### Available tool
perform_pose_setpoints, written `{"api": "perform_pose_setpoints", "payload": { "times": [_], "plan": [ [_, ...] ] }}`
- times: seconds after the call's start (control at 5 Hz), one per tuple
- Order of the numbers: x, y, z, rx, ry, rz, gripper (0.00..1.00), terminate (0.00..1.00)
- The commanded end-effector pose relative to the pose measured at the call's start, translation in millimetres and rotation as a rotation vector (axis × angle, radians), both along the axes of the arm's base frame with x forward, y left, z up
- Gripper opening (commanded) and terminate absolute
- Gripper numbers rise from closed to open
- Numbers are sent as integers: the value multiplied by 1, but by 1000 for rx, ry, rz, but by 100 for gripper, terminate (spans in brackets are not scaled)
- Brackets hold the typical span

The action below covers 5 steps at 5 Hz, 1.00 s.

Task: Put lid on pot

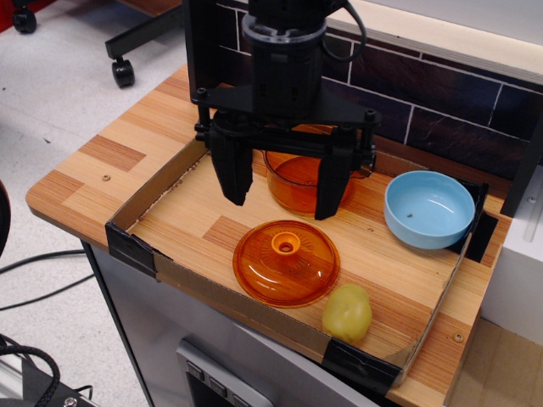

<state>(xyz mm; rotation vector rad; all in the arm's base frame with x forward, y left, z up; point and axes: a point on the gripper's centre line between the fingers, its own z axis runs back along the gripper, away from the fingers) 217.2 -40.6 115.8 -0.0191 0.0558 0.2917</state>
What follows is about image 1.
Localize black braided cable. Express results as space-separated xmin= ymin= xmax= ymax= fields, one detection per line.
xmin=0 ymin=332 xmax=61 ymax=407

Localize grey toy oven front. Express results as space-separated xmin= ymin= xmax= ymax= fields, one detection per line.
xmin=176 ymin=321 xmax=383 ymax=407

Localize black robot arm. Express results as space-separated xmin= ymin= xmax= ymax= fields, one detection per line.
xmin=183 ymin=1 xmax=382 ymax=220

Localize black caster wheel top left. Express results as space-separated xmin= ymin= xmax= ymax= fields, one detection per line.
xmin=12 ymin=0 xmax=37 ymax=34

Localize orange transparent pot lid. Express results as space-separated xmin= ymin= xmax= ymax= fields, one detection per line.
xmin=232 ymin=220 xmax=340 ymax=308

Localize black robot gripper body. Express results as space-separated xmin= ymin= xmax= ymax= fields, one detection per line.
xmin=190 ymin=12 xmax=381 ymax=170

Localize yellow plastic potato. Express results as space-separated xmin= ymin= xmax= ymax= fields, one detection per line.
xmin=322 ymin=284 xmax=372 ymax=343

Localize orange transparent pot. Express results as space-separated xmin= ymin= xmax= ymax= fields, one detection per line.
xmin=262 ymin=125 xmax=372 ymax=217

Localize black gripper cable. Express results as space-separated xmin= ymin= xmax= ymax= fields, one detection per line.
xmin=322 ymin=2 xmax=368 ymax=63

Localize light blue bowl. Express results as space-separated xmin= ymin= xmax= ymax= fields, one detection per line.
xmin=383 ymin=170 xmax=476 ymax=249

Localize black cable on floor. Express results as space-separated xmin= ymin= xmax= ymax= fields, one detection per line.
xmin=0 ymin=248 xmax=95 ymax=312

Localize cardboard fence with black tape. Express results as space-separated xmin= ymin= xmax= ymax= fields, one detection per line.
xmin=104 ymin=101 xmax=500 ymax=390

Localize black office chair base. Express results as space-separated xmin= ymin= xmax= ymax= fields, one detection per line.
xmin=105 ymin=1 xmax=183 ymax=88

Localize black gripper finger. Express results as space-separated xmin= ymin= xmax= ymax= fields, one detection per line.
xmin=315 ymin=147 xmax=353 ymax=220
xmin=210 ymin=129 xmax=253 ymax=206

